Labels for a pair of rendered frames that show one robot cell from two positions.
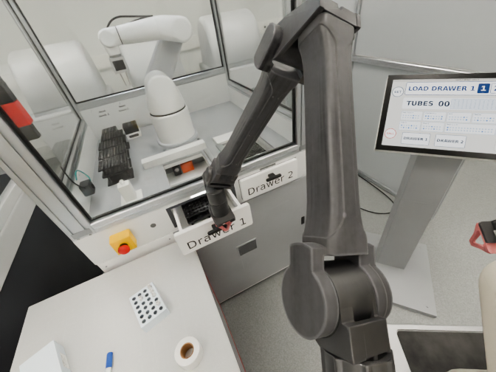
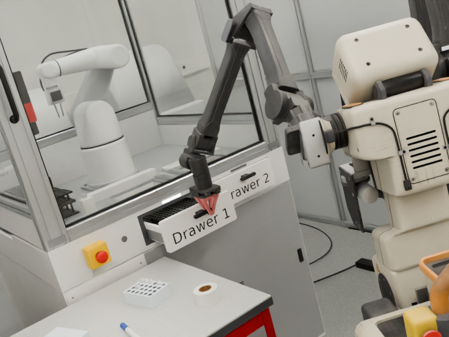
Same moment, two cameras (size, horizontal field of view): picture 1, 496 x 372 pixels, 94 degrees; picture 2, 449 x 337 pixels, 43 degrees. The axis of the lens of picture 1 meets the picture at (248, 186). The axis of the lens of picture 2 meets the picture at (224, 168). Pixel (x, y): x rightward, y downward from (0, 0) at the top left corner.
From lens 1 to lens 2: 1.32 m
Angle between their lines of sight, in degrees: 27
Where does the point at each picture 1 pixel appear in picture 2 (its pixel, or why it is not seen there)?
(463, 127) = not seen: hidden behind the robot
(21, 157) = (29, 147)
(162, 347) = (176, 307)
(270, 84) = (234, 49)
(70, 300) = (44, 326)
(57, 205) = (43, 200)
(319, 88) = (260, 36)
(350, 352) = (292, 102)
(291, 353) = not seen: outside the picture
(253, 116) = (226, 73)
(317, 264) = (275, 87)
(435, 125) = not seen: hidden behind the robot
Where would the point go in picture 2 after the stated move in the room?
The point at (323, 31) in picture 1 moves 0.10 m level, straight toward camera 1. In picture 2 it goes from (255, 15) to (255, 16)
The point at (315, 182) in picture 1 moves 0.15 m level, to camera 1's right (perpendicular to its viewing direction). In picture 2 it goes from (268, 70) to (318, 55)
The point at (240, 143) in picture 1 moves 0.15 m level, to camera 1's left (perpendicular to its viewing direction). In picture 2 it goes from (218, 99) to (173, 112)
